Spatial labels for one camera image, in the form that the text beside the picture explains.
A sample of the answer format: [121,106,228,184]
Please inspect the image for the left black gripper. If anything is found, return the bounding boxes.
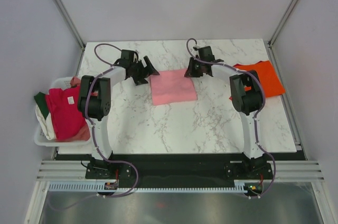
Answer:
[130,57,159,86]

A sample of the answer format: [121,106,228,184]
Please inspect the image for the pink t shirt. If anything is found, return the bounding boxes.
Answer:
[150,69,198,106]

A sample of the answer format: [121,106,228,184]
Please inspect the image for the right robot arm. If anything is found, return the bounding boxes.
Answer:
[184,45,273,179]

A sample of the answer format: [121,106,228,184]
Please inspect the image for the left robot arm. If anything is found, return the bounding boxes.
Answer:
[78,50,160,180]

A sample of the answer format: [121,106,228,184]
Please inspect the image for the orange folded t shirt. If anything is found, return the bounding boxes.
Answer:
[238,61,285,98]

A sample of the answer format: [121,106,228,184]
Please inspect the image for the magenta t shirt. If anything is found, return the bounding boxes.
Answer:
[45,87,86,142]

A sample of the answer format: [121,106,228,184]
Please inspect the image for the dark green t shirt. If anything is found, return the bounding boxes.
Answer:
[34,92,50,119]

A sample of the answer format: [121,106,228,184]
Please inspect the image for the white t shirt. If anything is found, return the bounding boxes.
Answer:
[35,105,57,141]

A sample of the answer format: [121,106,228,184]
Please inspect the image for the white laundry basket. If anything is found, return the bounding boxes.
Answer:
[34,77,91,147]

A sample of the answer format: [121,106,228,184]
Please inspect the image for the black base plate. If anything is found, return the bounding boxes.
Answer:
[84,155,275,190]

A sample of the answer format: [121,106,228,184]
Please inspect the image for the left aluminium frame post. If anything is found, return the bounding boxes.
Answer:
[36,0,87,50]

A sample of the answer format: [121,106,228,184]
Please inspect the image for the aluminium frame post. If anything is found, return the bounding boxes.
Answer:
[266,0,300,49]
[36,0,87,50]

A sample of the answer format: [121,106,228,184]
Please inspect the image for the right aluminium frame post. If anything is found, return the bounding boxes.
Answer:
[266,0,300,49]

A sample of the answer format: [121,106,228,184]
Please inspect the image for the white cable duct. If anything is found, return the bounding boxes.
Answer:
[48,181,248,193]

